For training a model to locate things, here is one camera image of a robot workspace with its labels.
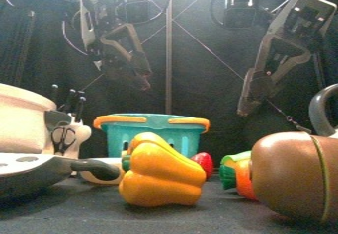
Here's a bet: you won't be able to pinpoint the teal basket orange handles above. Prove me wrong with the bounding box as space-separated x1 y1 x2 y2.
92 113 211 160

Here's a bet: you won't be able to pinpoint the grey toy frying pan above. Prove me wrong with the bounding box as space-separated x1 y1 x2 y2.
0 152 122 202

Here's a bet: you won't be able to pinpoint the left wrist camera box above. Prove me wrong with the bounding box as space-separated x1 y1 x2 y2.
115 0 154 26

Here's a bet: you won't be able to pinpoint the yellow toy bell pepper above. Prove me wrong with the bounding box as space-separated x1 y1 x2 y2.
118 131 208 208

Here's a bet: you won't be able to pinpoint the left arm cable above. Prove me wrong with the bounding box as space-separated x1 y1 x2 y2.
59 12 91 57

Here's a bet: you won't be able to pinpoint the orange toy carrot green top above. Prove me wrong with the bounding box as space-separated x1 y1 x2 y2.
218 158 262 202

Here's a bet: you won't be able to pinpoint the white toy cooking pot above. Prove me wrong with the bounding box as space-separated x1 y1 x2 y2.
0 83 74 155

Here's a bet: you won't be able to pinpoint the brown toy potato green band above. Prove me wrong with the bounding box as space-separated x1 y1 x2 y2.
250 131 338 226

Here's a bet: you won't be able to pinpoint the black knife handle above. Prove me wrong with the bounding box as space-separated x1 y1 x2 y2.
64 89 76 114
49 83 59 105
75 91 87 123

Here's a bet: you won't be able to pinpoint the grey toy kettle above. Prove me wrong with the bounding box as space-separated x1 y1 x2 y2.
307 83 338 139

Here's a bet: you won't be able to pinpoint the thin bracing wire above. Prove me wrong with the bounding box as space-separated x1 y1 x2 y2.
80 0 222 92
130 0 314 134

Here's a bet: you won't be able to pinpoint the red toy tomato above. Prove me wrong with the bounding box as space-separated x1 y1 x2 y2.
190 151 215 181

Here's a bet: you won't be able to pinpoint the right camera cable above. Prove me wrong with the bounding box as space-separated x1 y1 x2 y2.
208 0 231 27

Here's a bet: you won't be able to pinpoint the black toy scissors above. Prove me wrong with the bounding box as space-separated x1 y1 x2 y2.
51 126 78 156

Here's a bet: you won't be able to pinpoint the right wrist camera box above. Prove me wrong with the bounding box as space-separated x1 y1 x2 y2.
223 0 262 29

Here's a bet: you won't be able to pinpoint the white toy knife block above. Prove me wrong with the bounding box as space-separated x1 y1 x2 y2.
43 111 92 160

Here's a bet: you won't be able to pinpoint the yellow toy corn green husk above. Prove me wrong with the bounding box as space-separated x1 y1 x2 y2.
219 150 254 167

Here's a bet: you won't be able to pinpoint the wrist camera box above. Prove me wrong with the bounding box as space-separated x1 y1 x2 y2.
223 0 262 29
115 0 154 26

